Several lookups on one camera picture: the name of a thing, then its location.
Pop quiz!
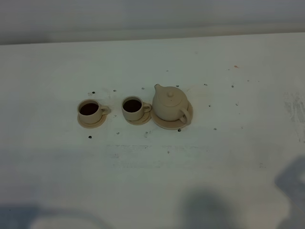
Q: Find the beige ceramic teapot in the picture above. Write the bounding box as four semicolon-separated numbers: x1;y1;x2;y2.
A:
152;84;191;125

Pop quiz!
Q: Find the beige teapot saucer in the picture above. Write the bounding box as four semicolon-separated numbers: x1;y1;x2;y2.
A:
150;110;187;130

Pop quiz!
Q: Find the beige middle cup saucer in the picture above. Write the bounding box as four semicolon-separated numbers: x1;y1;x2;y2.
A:
123;111;151;125

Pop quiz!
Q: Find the beige cup saucer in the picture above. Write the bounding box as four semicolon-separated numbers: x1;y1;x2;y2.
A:
77;113;107;128
123;111;151;125

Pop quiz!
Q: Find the beige middle teacup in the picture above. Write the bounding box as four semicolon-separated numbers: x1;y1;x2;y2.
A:
122;96;152;122

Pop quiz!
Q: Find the beige teacup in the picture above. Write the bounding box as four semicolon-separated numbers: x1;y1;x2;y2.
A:
77;99;110;125
122;96;152;122

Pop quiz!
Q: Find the beige left cup saucer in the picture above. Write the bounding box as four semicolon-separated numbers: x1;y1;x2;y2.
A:
77;113;107;128

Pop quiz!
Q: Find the beige left teacup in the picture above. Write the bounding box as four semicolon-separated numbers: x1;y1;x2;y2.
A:
77;99;110;125

